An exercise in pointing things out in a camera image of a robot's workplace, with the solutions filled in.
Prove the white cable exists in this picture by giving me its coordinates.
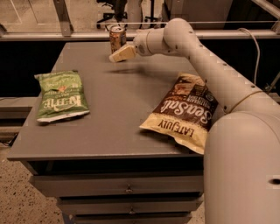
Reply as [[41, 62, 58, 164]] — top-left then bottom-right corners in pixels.
[[237, 27, 261, 86]]

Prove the black office chair base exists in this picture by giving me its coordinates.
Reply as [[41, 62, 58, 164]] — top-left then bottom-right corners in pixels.
[[96, 0, 128, 29]]

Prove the grey drawer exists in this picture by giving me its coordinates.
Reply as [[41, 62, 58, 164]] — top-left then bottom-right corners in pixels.
[[73, 213, 192, 224], [58, 195, 202, 215], [30, 171, 204, 198]]

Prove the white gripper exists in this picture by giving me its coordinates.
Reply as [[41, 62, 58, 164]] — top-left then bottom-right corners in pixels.
[[109, 28, 168, 62]]

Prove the brown Late July chip bag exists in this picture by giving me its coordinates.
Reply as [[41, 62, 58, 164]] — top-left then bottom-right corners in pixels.
[[140, 73, 218, 154]]

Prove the bottom grey drawer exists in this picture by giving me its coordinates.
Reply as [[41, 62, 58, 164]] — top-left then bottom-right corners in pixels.
[[73, 213, 192, 224]]

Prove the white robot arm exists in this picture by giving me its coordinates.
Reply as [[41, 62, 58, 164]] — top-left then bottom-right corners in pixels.
[[110, 18, 280, 224]]

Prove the top grey drawer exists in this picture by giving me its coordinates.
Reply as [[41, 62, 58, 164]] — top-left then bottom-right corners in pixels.
[[30, 171, 204, 198]]

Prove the metal window rail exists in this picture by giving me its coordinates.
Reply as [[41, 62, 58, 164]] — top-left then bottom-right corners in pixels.
[[0, 0, 280, 42]]

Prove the grey drawer cabinet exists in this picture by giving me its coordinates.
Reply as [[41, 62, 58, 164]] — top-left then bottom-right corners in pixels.
[[6, 39, 242, 224]]

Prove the orange soda can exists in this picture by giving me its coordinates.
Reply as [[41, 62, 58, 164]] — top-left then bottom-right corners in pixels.
[[109, 25, 126, 53]]

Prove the green Kettle chip bag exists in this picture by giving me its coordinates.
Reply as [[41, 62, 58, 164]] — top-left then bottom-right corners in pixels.
[[35, 70, 90, 123]]

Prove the middle grey drawer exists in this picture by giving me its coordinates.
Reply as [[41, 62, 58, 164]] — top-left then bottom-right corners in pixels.
[[58, 195, 202, 215]]

